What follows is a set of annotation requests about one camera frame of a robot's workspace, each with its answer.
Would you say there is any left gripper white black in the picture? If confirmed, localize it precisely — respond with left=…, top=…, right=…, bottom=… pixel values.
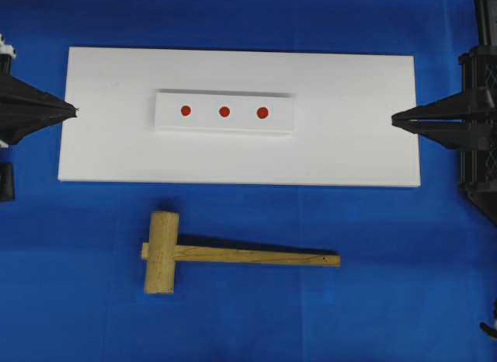
left=0, top=33, right=81, bottom=202

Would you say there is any large white foam board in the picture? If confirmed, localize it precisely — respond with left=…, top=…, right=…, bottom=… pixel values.
left=58, top=47, right=421, bottom=187

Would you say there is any black clip bottom right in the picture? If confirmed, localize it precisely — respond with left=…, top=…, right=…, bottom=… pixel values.
left=479, top=301, right=497, bottom=340

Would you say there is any black right arm base stand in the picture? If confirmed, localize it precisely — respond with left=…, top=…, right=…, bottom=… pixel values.
left=474, top=0, right=496, bottom=46

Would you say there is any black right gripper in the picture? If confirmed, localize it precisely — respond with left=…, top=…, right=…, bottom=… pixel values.
left=391, top=45, right=497, bottom=202

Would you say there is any wooden mallet hammer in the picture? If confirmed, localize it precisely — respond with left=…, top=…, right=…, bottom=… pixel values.
left=141, top=211, right=341, bottom=294

